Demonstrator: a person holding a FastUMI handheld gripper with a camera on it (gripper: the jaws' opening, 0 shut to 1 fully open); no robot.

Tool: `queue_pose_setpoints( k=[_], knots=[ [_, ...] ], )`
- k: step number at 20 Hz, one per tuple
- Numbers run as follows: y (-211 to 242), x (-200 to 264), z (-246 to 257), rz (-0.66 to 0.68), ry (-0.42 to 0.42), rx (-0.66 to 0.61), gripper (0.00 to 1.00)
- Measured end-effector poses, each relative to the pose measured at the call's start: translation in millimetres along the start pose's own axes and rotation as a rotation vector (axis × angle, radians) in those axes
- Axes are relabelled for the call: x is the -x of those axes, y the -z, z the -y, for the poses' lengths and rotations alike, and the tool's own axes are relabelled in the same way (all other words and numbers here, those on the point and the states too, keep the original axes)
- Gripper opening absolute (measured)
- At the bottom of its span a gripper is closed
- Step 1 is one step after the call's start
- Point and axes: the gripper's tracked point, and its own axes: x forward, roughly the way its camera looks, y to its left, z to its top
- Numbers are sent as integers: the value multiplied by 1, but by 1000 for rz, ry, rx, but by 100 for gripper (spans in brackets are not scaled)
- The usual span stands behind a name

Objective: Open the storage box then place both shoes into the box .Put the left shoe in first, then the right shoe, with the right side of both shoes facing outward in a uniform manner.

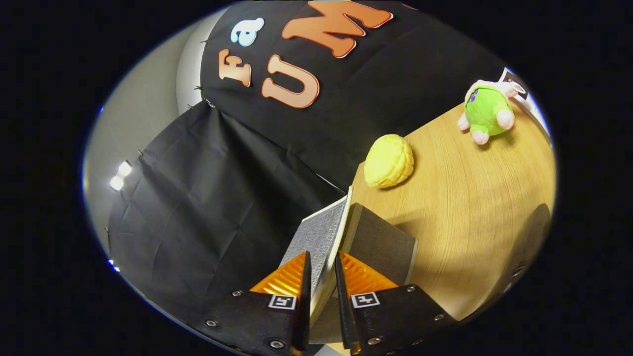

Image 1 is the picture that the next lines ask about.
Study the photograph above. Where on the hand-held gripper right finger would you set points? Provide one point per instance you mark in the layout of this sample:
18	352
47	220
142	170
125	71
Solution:
342	306

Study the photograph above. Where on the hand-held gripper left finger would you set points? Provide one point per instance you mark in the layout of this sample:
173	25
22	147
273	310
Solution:
305	296

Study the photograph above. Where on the grey fabric storage box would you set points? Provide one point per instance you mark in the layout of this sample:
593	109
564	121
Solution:
381	242

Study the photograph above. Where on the black backdrop cloth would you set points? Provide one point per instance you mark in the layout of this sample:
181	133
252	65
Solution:
222	198

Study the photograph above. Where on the yellow plush bun toy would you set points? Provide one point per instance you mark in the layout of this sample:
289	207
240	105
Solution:
389	160

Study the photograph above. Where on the ceiling tube light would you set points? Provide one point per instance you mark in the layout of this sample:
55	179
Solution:
123	169

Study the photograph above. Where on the green and pink plush toy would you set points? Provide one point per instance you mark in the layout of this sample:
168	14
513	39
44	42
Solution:
487	111

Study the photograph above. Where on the white portrait cover book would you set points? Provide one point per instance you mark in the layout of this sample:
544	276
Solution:
536	109

